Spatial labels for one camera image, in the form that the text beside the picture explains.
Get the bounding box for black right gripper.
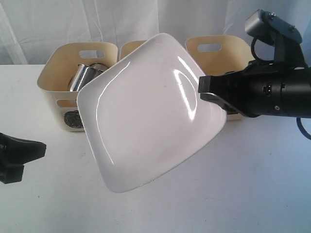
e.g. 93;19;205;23
197;60;292;118

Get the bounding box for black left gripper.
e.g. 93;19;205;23
0;133;47;184

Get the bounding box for white square plate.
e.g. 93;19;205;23
77;33;227;193

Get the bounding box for steel mug sideways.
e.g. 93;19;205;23
68;64;103;92

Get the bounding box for steel mug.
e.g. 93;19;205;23
90;63;109;73

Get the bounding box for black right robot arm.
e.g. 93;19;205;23
198;61;311;118

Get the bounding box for cream bin with square mark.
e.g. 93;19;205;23
184;35;256;121

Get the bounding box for cream bin with circle mark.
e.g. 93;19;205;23
37;42;118;132

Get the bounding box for cream bin with triangle mark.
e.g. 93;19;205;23
119;40;146;60

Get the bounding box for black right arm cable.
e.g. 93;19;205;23
250;36;311;140

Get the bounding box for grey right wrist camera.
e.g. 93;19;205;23
245;9;306;67

